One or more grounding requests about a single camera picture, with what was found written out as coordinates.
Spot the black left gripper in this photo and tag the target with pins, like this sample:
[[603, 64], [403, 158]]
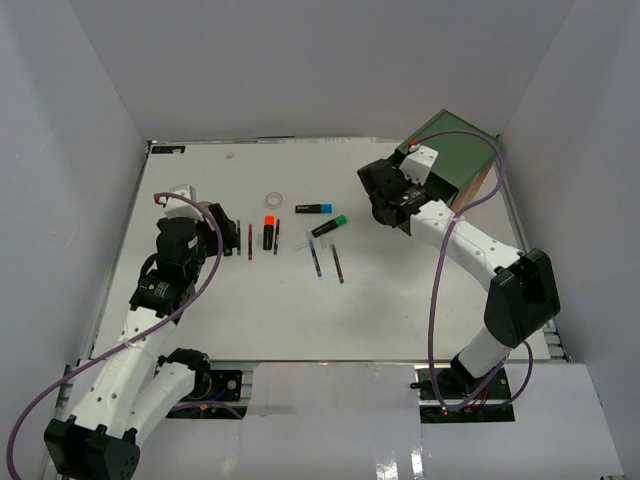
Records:
[[227, 226]]

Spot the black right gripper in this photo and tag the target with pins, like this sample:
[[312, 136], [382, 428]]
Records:
[[400, 176]]

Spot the green cap black highlighter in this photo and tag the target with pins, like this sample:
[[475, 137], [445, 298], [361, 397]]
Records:
[[329, 226]]

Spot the orange cap black highlighter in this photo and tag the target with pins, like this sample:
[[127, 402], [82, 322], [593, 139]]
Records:
[[268, 232]]

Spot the blue cap black highlighter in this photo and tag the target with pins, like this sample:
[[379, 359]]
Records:
[[318, 208]]

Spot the purple pen refill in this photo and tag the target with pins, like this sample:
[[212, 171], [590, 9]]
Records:
[[276, 236]]

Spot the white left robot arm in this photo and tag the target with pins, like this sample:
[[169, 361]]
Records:
[[136, 388]]

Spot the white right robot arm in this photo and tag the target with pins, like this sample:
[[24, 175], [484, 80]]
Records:
[[521, 288]]

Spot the red pen refill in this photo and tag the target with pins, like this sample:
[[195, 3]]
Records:
[[250, 242]]

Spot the green drawer cabinet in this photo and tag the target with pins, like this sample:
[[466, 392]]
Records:
[[461, 156]]

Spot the black pen refill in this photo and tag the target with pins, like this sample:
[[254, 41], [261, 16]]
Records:
[[337, 264]]

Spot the small clear tape roll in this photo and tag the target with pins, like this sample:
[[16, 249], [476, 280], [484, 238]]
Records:
[[274, 200]]

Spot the blue pen refill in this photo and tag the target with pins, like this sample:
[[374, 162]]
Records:
[[314, 257]]

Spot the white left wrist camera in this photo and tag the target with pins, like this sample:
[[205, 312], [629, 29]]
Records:
[[177, 208]]

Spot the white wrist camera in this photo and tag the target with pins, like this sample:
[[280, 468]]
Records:
[[418, 163], [177, 208]]

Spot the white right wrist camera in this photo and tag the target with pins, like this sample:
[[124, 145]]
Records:
[[418, 163]]

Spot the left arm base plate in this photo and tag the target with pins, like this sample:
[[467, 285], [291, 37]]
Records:
[[218, 395]]

